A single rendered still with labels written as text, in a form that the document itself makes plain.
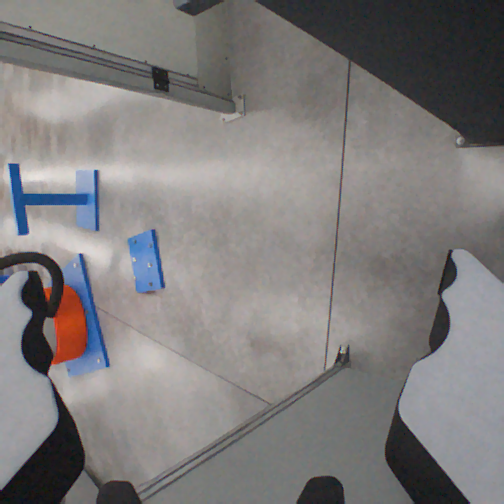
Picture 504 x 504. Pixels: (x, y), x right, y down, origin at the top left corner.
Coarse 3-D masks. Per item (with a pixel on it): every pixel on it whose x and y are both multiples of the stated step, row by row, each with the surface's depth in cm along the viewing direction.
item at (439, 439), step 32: (448, 256) 10; (448, 288) 9; (480, 288) 9; (448, 320) 8; (480, 320) 8; (448, 352) 7; (480, 352) 7; (416, 384) 7; (448, 384) 6; (480, 384) 6; (416, 416) 6; (448, 416) 6; (480, 416) 6; (416, 448) 6; (448, 448) 5; (480, 448) 5; (416, 480) 6; (448, 480) 5; (480, 480) 5
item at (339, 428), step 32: (320, 384) 119; (352, 384) 117; (384, 384) 115; (288, 416) 100; (320, 416) 99; (352, 416) 98; (384, 416) 96; (224, 448) 87; (256, 448) 86; (288, 448) 85; (320, 448) 84; (352, 448) 84; (384, 448) 83; (192, 480) 76; (224, 480) 75; (256, 480) 75; (288, 480) 74; (352, 480) 73; (384, 480) 72
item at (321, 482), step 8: (112, 480) 5; (312, 480) 5; (320, 480) 5; (328, 480) 5; (336, 480) 5; (104, 488) 5; (112, 488) 5; (120, 488) 5; (128, 488) 5; (304, 488) 5; (312, 488) 5; (320, 488) 5; (328, 488) 5; (336, 488) 5; (104, 496) 5; (112, 496) 5; (120, 496) 5; (128, 496) 5; (136, 496) 5; (304, 496) 5; (312, 496) 5; (320, 496) 5; (328, 496) 5; (336, 496) 5
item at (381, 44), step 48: (192, 0) 29; (288, 0) 31; (336, 0) 31; (384, 0) 30; (432, 0) 30; (480, 0) 29; (336, 48) 41; (384, 48) 40; (432, 48) 39; (480, 48) 39; (432, 96) 58; (480, 96) 57; (480, 144) 97
